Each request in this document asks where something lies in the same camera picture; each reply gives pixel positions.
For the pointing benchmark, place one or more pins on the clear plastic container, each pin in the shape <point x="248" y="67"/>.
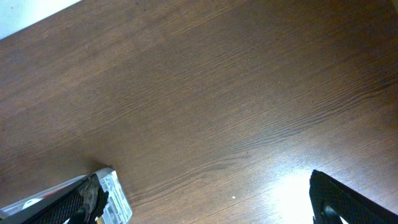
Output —
<point x="26" y="202"/>

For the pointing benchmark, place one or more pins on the white Panadol box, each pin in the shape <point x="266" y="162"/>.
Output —
<point x="117" y="210"/>

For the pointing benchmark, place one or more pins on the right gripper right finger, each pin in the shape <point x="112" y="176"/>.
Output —
<point x="334" y="202"/>

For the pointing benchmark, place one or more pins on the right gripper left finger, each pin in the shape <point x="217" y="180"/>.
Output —
<point x="80" y="202"/>

